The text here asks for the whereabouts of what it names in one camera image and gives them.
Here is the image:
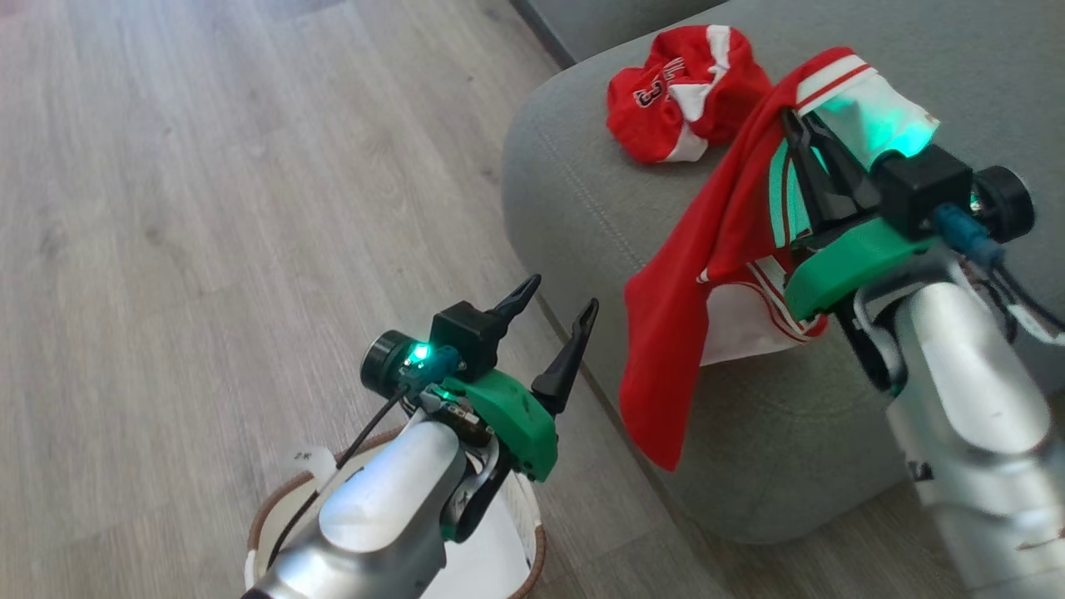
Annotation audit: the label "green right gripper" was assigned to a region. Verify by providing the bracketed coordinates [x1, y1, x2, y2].
[781, 107, 934, 323]

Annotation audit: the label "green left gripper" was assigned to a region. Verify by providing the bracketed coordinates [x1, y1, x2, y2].
[419, 274, 601, 484]

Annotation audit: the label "red basketball jersey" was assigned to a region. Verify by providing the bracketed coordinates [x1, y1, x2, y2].
[619, 46, 942, 473]

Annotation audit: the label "red white basketball shorts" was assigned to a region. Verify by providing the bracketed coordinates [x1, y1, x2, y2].
[605, 24, 774, 165]

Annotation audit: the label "beige woven laundry basket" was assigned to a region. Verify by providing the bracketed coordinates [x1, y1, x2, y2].
[244, 428, 548, 599]

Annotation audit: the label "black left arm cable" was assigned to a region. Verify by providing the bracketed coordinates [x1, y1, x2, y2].
[265, 384, 410, 571]

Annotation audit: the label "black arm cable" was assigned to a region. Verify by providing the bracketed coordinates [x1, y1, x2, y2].
[265, 384, 410, 571]
[988, 262, 1065, 335]

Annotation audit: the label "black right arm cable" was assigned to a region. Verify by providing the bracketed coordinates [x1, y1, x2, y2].
[988, 262, 1065, 335]

